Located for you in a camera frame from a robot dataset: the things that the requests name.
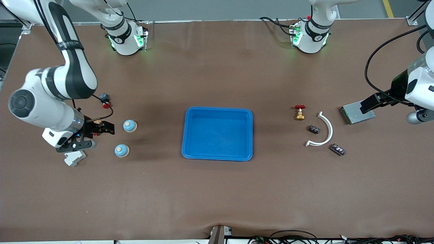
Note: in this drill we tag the white plastic circuit breaker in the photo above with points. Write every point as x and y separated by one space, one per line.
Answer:
74 159

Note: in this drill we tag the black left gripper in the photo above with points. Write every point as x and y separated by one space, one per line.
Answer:
396 88

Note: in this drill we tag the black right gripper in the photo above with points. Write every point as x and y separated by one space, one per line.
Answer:
89 129

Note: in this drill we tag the light blue desk bell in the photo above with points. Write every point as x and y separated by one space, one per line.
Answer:
121 150
130 126

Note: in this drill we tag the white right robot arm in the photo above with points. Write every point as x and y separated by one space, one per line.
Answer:
44 108

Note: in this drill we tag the blue plastic tray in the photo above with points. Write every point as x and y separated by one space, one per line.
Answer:
217 135

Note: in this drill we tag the black terminal block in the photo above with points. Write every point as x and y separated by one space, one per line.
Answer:
314 129

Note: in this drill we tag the red orange black push button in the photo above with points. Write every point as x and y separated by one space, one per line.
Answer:
97 119

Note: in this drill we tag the red button with dark body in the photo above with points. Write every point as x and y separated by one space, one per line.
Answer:
106 104

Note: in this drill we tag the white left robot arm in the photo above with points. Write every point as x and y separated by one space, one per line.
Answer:
313 37

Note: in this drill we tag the brown table mat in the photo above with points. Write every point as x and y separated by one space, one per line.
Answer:
217 196

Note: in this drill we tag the metal table edge bracket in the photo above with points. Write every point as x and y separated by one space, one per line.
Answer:
218 235

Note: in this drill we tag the aluminium frame profile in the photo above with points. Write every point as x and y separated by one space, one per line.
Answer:
412 21
27 27

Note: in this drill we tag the white curved plastic strip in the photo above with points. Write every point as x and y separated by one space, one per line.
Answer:
329 130

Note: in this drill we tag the grey metal box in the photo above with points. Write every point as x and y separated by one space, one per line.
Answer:
356 117

